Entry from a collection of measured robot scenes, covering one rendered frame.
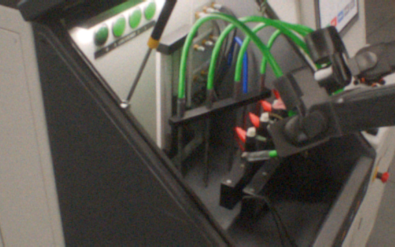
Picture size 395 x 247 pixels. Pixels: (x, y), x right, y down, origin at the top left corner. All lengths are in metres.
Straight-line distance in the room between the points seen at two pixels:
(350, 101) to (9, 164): 0.83
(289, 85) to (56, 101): 0.46
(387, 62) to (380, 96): 0.32
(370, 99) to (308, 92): 0.15
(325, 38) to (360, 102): 0.33
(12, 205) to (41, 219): 0.10
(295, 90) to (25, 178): 0.69
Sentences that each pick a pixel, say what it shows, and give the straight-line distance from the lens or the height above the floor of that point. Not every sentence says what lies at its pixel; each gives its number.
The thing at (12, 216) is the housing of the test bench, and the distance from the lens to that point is 1.44.
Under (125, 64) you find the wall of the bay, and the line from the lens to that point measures 1.22.
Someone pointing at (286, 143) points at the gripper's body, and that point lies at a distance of 0.97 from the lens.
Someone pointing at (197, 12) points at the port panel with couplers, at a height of 1.31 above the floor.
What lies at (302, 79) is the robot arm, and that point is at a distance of 0.87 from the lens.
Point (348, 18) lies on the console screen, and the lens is 1.95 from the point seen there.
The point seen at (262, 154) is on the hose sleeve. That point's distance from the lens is 1.12.
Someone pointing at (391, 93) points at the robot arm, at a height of 1.49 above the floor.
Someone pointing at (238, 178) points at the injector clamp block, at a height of 0.98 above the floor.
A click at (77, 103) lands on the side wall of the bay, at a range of 1.02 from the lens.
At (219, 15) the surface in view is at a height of 1.42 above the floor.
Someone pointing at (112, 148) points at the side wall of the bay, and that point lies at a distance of 1.01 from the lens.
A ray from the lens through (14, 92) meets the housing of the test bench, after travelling 1.15.
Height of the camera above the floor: 1.81
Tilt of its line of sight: 33 degrees down
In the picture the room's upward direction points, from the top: 2 degrees clockwise
